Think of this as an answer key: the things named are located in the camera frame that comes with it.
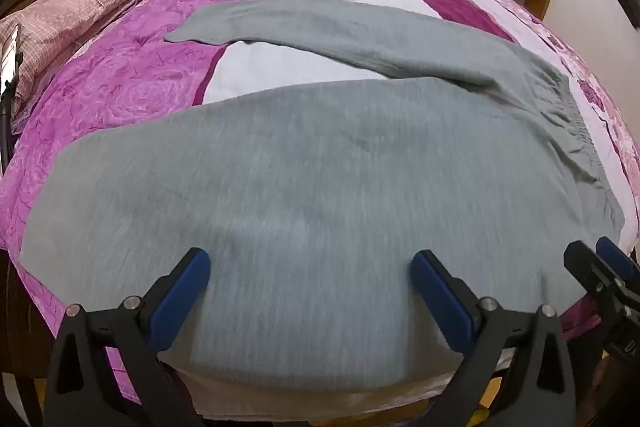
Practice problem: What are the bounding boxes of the grey pants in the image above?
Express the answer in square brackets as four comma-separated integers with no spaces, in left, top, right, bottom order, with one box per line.
[20,0,626,395]

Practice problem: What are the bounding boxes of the phone on black stand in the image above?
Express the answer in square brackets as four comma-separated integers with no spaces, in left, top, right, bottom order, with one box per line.
[0,24,24,168]

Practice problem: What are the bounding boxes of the white bed sheet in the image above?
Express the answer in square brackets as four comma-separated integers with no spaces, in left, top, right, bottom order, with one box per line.
[165,357,501,425]

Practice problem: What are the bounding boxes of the wooden bed frame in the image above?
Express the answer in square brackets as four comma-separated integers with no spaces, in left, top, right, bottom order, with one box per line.
[0,252,66,427]

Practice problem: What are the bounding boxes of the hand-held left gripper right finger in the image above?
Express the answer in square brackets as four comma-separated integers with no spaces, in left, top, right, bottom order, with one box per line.
[410,250,581,427]

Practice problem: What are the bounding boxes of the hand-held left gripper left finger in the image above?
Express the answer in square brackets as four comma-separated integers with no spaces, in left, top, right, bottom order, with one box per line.
[44,248,212,427]

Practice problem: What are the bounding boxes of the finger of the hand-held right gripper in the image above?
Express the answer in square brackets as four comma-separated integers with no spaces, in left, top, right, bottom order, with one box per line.
[595,236,640,280]
[563,241,628,313]

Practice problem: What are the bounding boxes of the purple floral blanket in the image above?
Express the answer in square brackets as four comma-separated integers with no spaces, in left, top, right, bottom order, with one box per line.
[0,0,640,408]

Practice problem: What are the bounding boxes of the pink checked pillow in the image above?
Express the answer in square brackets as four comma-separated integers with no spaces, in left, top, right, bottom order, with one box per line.
[0,0,177,128]

